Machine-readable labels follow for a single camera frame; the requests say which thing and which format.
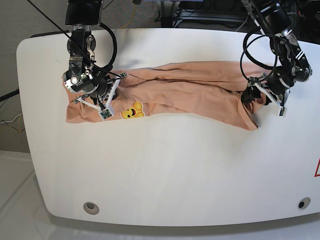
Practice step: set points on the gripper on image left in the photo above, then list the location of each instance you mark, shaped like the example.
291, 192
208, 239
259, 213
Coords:
100, 96

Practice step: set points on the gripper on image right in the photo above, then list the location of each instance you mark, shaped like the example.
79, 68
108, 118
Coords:
274, 90

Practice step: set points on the peach T-shirt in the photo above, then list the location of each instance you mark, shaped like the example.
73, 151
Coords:
211, 89

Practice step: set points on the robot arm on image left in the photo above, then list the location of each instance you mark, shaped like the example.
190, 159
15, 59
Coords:
81, 15

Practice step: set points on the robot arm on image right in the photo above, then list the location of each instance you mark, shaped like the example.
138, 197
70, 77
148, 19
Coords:
290, 64

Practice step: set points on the black bar at left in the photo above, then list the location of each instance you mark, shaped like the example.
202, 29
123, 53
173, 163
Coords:
9, 95

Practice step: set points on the right table grommet hole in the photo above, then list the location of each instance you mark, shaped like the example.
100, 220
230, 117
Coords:
304, 203

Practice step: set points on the table grommet hole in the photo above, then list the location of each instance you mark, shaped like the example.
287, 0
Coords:
304, 203
91, 208

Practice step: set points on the left table grommet hole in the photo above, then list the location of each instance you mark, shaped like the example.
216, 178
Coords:
91, 208

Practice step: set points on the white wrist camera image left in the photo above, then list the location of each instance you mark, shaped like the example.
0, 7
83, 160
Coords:
106, 113

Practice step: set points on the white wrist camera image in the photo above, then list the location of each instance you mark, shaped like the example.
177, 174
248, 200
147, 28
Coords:
282, 111
106, 113

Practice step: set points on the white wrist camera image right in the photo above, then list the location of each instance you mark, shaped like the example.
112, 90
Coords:
282, 111

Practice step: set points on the black metal stand frame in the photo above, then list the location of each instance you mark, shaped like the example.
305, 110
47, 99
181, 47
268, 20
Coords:
230, 14

